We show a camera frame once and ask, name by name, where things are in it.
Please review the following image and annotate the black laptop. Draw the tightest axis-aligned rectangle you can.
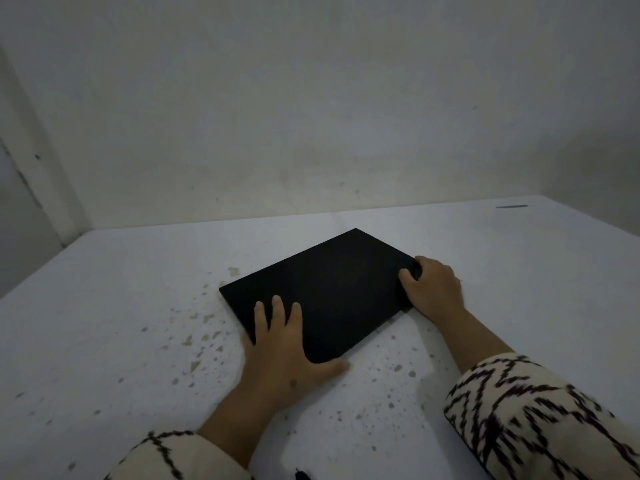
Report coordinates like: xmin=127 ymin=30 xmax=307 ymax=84
xmin=219 ymin=228 xmax=424 ymax=364

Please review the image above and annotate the person's left forearm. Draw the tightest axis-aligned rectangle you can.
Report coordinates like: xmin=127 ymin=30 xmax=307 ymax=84
xmin=104 ymin=387 xmax=281 ymax=480

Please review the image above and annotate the person's right forearm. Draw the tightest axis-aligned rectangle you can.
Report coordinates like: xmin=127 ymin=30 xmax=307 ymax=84
xmin=433 ymin=306 xmax=640 ymax=480

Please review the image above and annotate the person's right hand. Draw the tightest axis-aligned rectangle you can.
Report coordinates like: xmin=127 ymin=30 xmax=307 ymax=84
xmin=398 ymin=256 xmax=467 ymax=324

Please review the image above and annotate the person's left hand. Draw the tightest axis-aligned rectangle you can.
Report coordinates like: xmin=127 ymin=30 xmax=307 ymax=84
xmin=240 ymin=295 xmax=351 ymax=411

